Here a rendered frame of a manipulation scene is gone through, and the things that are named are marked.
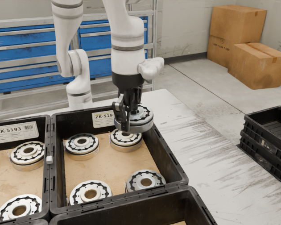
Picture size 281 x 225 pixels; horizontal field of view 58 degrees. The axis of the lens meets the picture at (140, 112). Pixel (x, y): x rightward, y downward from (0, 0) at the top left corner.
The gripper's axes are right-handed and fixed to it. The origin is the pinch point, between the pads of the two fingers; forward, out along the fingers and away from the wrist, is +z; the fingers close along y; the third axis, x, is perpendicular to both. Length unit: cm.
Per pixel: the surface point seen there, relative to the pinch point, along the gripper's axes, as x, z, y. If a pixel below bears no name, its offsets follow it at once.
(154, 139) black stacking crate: 4.6, 9.7, -7.5
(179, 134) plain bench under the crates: 6, 30, -41
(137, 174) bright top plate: 3.5, 13.9, 3.5
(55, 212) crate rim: -4.9, 6.9, 25.4
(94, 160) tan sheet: -11.7, 17.0, -0.3
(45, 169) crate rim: -14.6, 7.0, 16.2
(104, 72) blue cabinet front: -100, 64, -169
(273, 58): 66, 61, -272
